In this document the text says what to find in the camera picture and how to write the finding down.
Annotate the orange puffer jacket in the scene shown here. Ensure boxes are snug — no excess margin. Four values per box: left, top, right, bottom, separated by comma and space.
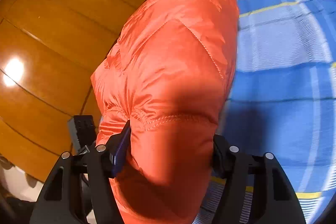
91, 0, 239, 223

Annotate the blue plaid bed sheet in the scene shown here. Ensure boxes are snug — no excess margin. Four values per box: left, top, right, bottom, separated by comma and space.
192, 0, 336, 224

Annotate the wooden panelled wardrobe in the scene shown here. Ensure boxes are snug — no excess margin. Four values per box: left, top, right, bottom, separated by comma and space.
1, 0, 145, 181

